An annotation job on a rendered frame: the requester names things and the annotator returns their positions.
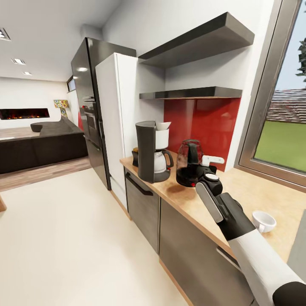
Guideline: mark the electric kettle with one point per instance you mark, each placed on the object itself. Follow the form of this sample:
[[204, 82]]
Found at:
[[190, 151]]

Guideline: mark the paper coffee filter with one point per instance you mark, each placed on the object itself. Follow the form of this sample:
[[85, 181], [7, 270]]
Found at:
[[162, 126]]

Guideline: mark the fridge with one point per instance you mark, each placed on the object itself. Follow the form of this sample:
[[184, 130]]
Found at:
[[120, 80]]

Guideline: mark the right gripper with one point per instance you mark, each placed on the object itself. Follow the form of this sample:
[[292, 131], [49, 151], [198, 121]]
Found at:
[[196, 168]]

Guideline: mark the coffee cup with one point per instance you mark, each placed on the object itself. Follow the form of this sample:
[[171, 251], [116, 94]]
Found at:
[[263, 221]]

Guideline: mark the coffee maker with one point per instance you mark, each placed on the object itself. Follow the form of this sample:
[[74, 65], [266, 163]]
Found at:
[[152, 144]]

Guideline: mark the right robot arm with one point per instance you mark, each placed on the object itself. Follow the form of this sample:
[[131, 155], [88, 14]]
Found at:
[[272, 281]]

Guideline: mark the bottle of coffee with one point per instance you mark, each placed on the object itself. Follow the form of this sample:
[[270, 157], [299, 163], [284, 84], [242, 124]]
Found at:
[[135, 157]]

